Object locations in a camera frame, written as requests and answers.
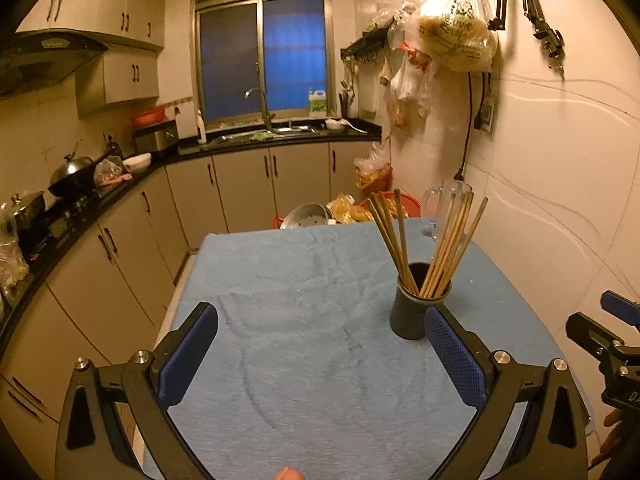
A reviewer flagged dark cylindrical utensil holder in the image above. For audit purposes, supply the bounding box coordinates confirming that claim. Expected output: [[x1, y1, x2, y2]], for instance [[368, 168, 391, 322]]
[[390, 278, 452, 340]]

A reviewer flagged metal steamer pot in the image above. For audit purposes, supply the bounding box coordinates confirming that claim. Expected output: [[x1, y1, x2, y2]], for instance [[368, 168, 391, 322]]
[[280, 203, 332, 230]]

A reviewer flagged orange bag by cabinet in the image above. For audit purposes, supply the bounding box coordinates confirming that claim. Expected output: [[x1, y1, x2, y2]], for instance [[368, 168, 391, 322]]
[[354, 142, 393, 196]]

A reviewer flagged right human hand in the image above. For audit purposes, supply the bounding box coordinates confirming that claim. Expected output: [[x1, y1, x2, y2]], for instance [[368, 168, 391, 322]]
[[590, 408, 623, 468]]

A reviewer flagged black wok on stove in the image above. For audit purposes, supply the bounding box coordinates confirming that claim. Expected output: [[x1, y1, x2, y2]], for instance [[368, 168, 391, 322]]
[[48, 143, 96, 198]]

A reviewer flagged yellow plastic bag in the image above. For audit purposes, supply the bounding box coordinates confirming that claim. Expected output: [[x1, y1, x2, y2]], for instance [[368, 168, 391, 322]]
[[328, 193, 373, 224]]

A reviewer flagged frosted glass beer mug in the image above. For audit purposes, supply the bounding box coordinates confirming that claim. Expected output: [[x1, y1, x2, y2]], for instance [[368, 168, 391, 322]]
[[421, 179, 473, 240]]

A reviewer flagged black range hood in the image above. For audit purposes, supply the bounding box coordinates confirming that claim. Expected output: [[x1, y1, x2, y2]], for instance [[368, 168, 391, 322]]
[[1, 29, 107, 98]]

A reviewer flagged steel box on counter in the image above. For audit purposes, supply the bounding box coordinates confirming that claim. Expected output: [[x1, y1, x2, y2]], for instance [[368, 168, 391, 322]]
[[134, 120, 179, 154]]

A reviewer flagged hanging bag on wall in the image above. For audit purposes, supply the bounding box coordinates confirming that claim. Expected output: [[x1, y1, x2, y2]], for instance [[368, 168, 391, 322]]
[[405, 0, 498, 73]]

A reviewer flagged black power cable plug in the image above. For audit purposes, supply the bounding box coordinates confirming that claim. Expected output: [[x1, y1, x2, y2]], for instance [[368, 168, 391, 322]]
[[454, 73, 496, 182]]

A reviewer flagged light blue table cloth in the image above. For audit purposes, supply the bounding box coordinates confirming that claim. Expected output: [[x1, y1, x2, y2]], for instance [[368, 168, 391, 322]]
[[130, 216, 597, 480]]

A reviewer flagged green detergent bottle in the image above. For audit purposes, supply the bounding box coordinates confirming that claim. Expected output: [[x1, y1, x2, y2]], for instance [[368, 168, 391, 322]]
[[308, 90, 328, 118]]

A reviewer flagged kitchen faucet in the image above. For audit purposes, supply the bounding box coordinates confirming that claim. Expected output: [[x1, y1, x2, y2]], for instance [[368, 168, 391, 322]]
[[243, 86, 277, 134]]

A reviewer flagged white bowl on counter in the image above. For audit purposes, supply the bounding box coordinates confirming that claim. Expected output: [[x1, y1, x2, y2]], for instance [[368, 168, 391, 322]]
[[122, 153, 152, 174]]

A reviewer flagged left human hand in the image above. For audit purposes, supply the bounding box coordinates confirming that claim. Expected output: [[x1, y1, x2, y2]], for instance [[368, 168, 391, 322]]
[[276, 467, 305, 480]]

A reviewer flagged red plastic basin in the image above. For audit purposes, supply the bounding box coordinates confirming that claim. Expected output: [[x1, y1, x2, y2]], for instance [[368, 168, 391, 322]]
[[380, 191, 422, 218]]

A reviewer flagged blue kitchen window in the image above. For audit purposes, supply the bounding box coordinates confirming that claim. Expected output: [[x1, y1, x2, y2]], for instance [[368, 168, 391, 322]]
[[194, 0, 334, 128]]

